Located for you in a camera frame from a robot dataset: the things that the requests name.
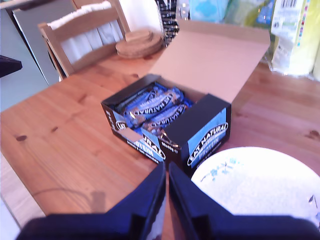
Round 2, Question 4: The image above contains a black wire basket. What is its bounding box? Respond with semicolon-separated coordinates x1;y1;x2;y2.
156;0;181;48

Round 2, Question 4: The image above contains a yellow green labelled package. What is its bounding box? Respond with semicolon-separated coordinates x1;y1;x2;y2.
246;0;309;76

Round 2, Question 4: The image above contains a crumpled clear green bag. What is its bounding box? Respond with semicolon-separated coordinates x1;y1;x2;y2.
223;0;261;26

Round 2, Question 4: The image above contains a blue wrapped snack bar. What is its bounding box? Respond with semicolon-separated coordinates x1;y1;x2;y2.
113;82;156;113
136;122;176;143
123;86;185;121
141;102;193;131

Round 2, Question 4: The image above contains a wooden chair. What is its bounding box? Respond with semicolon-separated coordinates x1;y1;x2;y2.
37;0;131;79

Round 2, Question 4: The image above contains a small round cork coaster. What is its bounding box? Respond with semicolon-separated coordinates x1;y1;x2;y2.
124;29;154;43

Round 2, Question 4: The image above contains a black blue snackbar carton box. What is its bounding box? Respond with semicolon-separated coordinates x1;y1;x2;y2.
101;19;271;176

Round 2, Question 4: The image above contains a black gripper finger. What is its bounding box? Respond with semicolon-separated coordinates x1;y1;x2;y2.
169;161;235;240
107;163;167;240

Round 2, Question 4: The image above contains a blue cloud print tissue box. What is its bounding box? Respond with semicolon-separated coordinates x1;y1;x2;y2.
188;0;230;22

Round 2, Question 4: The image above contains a white floral ceramic plate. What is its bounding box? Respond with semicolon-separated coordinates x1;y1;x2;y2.
190;146;320;222

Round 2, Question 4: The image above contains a grey cabinet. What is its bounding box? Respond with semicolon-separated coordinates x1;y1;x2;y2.
12;0;78;86

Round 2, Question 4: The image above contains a yellow plastic wrapped pack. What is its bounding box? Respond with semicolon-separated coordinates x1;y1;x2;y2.
297;0;320;79

